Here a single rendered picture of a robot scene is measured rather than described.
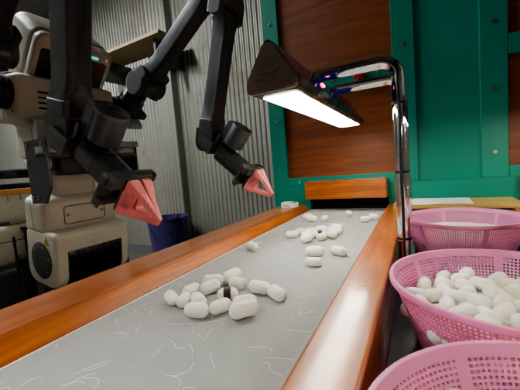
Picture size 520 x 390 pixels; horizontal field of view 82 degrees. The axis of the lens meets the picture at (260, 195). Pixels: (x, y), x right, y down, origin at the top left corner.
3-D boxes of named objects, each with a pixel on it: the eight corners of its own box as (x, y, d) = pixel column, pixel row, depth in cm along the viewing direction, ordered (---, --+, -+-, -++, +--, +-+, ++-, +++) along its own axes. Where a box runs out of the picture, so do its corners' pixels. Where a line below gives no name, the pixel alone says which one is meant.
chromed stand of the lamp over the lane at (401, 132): (317, 280, 66) (302, 70, 62) (338, 254, 84) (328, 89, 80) (415, 290, 57) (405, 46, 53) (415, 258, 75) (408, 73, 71)
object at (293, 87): (246, 95, 46) (241, 46, 45) (339, 128, 101) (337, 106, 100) (295, 84, 42) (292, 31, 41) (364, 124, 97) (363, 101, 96)
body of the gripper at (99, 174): (159, 175, 55) (135, 151, 57) (109, 179, 46) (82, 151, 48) (146, 202, 57) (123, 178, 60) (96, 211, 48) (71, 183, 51)
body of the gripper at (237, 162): (265, 167, 87) (247, 152, 90) (248, 168, 78) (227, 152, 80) (253, 185, 90) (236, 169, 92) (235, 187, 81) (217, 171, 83)
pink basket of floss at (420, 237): (469, 278, 60) (468, 232, 59) (382, 248, 86) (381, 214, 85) (563, 258, 67) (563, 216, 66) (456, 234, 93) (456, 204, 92)
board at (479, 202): (393, 209, 96) (393, 205, 96) (396, 202, 109) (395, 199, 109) (528, 207, 81) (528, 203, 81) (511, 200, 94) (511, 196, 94)
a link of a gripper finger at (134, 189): (188, 202, 52) (154, 170, 55) (156, 209, 46) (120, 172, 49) (172, 230, 55) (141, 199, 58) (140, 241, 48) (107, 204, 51)
